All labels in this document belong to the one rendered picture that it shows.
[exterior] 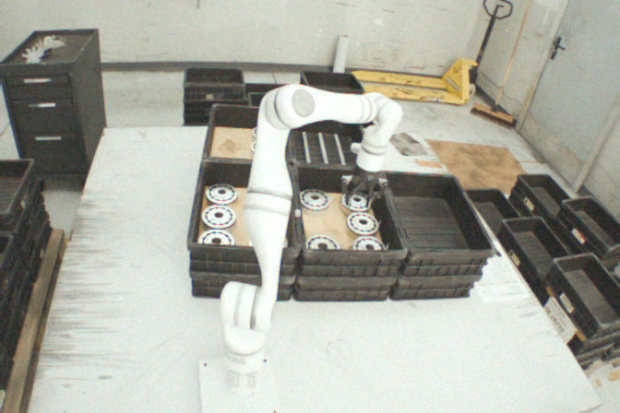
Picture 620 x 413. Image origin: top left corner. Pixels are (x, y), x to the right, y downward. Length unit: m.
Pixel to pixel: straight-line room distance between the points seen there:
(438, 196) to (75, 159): 2.05
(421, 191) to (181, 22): 3.29
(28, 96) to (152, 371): 1.83
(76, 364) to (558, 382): 1.39
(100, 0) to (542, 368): 4.32
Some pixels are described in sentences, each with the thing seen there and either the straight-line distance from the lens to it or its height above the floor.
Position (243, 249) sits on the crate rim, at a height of 0.93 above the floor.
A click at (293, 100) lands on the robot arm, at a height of 1.35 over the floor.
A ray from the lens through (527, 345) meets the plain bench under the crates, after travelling 1.49.
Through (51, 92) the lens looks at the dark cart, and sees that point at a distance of 2.55.
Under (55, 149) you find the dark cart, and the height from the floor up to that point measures 0.34.
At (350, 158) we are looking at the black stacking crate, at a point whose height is 0.83.
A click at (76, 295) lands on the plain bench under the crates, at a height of 0.70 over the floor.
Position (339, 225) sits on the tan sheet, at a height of 0.83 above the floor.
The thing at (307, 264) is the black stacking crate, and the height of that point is 0.87.
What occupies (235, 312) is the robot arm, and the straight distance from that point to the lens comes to 0.84.
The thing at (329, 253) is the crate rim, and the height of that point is 0.93.
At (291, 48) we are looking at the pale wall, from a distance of 4.54.
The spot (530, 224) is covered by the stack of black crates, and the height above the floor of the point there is 0.44.
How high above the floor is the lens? 1.73
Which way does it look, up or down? 36 degrees down
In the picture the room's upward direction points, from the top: 10 degrees clockwise
